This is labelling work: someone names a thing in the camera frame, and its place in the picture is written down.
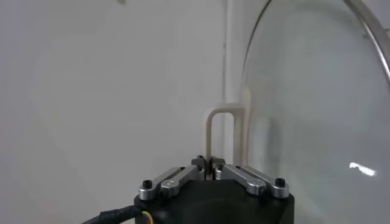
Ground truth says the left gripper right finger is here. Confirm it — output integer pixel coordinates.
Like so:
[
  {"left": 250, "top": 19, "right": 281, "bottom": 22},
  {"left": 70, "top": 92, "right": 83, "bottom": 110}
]
[{"left": 210, "top": 155, "right": 290, "bottom": 199}]

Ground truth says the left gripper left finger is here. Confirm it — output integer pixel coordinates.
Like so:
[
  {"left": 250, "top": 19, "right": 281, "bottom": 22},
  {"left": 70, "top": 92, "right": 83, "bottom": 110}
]
[{"left": 138, "top": 155, "right": 207, "bottom": 201}]

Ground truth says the glass pot lid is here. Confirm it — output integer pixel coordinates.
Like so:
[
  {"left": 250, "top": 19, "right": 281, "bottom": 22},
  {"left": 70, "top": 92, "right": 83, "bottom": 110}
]
[{"left": 205, "top": 0, "right": 390, "bottom": 224}]

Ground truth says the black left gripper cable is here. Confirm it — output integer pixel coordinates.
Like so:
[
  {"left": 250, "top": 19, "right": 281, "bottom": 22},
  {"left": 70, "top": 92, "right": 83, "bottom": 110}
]
[{"left": 80, "top": 205, "right": 155, "bottom": 224}]

